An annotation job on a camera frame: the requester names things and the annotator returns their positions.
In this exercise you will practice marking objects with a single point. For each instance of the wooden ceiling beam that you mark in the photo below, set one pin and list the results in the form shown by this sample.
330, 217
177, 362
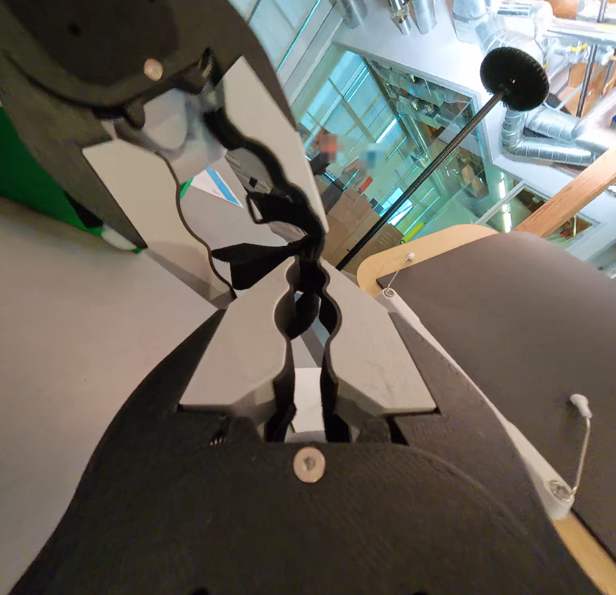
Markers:
568, 196

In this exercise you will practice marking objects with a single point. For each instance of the cardboard boxes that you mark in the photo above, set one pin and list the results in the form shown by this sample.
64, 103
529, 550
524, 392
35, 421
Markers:
361, 220

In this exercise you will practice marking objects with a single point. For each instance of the black and white book stand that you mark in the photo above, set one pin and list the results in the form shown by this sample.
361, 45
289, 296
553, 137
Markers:
505, 340

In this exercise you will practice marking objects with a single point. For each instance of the black floor lamp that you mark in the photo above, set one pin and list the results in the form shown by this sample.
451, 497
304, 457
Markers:
515, 78

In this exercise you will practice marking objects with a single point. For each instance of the person's left hand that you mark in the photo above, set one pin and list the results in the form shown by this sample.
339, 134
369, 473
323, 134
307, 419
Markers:
118, 239

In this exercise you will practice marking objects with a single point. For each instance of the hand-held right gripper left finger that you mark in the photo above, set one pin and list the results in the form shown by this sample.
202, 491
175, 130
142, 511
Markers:
231, 364

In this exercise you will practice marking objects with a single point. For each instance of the white and blue paper sheet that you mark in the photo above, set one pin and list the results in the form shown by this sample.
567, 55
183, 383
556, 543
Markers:
216, 188

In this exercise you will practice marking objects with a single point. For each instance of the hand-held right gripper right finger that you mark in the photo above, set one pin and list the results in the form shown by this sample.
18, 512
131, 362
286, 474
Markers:
380, 364

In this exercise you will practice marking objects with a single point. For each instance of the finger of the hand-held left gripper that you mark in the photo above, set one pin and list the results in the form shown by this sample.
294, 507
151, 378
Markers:
144, 196
279, 138

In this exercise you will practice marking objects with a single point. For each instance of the green plastic bin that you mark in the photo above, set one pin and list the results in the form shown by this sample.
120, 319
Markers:
29, 172

